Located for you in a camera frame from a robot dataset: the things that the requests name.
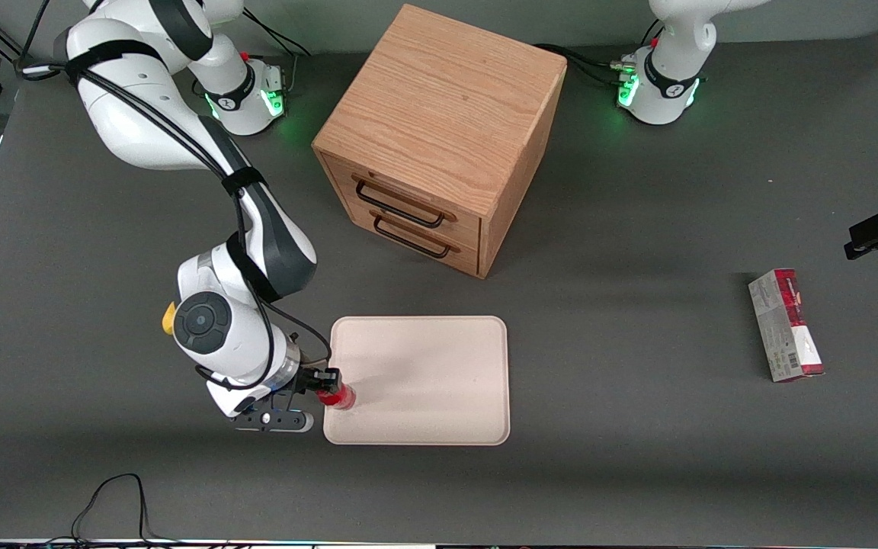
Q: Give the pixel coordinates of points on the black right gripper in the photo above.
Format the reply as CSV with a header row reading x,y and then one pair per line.
x,y
310,379

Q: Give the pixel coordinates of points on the red coke bottle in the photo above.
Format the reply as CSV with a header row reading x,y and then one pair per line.
x,y
341,398

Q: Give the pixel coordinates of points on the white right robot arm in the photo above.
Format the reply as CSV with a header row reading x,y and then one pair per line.
x,y
134,114

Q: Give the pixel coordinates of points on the beige plastic tray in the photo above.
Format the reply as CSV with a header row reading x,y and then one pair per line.
x,y
424,381

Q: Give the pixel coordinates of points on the red and grey carton box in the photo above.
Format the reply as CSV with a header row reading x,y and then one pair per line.
x,y
786,328

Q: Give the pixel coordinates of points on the yellow lemon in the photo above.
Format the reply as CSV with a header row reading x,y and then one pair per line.
x,y
168,320

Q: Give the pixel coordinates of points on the wooden drawer front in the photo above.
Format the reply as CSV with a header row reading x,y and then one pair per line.
x,y
378,183
462,255

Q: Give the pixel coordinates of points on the wooden drawer cabinet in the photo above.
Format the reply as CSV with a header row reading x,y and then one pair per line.
x,y
447,99

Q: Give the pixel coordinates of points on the dark grey table mat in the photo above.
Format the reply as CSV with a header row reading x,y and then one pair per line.
x,y
637,473

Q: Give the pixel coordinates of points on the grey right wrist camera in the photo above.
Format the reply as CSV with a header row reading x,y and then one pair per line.
x,y
275,420

